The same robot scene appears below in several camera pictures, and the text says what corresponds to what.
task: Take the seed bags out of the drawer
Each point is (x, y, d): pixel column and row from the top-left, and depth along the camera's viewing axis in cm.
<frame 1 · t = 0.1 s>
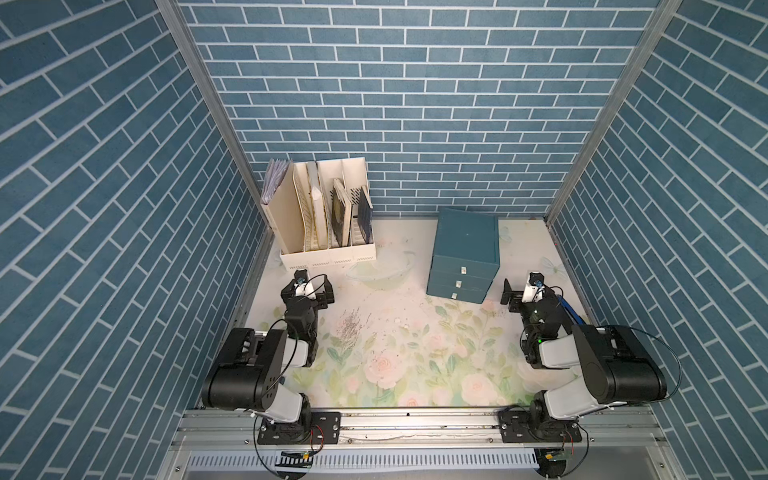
left hand: (317, 277, 89), fingers open
right hand: (526, 282, 90), fingers open
teal drawer cabinet: (466, 254, 84), point 23 cm above the table
white file organizer: (320, 213, 100), point 19 cm above the table
purple folder stack: (275, 172, 95), point 31 cm above the table
beige patterned book: (341, 208, 102), point 19 cm above the table
dark striped notebook: (365, 215, 105), point 16 cm above the table
clear glass bowl: (381, 274, 107), on the table

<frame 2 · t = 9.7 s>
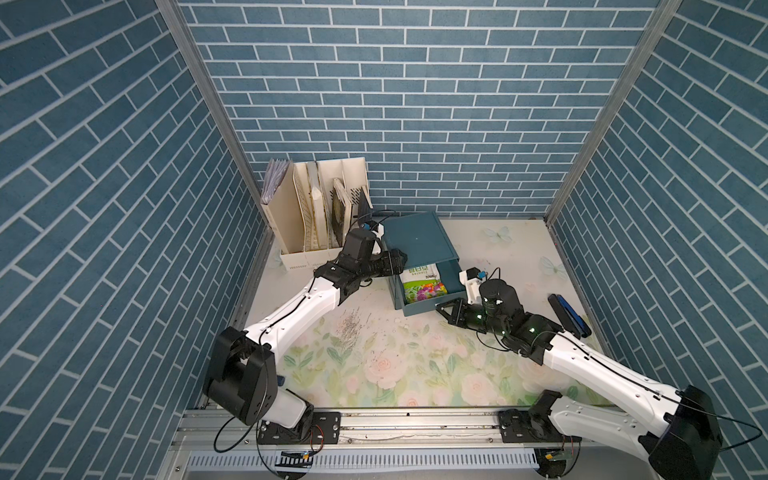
left hand: (405, 260, 82), fingers open
right hand: (438, 310, 75), fingers closed
teal drawer cabinet: (435, 248, 84), point 24 cm above the table
green flower seed bag: (422, 284, 84), point 17 cm above the table
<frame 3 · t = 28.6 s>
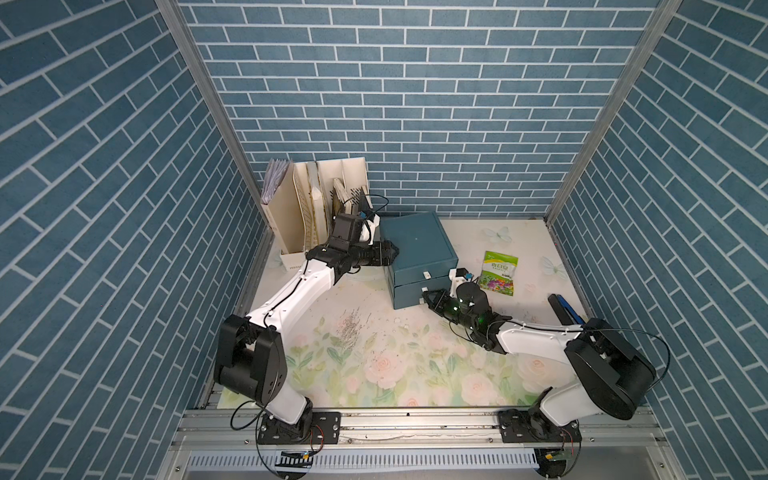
left hand: (395, 252, 84), fingers open
right hand: (423, 295, 86), fingers closed
green flower seed bag: (498, 273, 106), on the table
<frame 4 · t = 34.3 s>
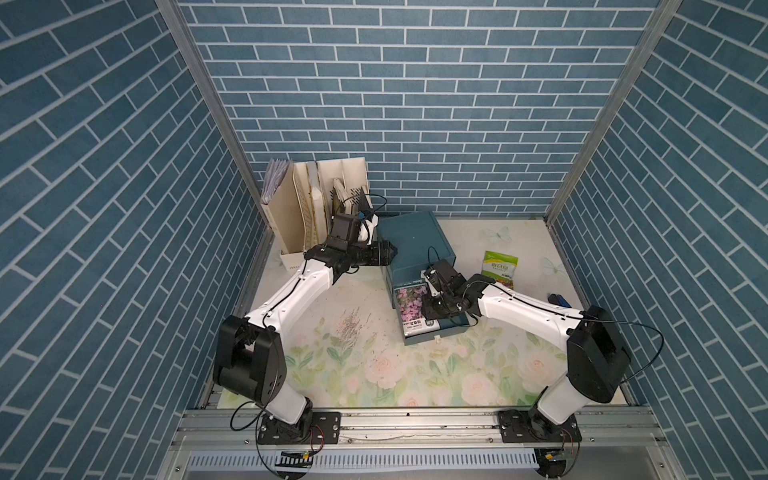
left hand: (394, 252, 84), fingers open
right hand: (425, 311, 86), fingers open
purple flower seed bag: (410, 306, 88), point 9 cm above the table
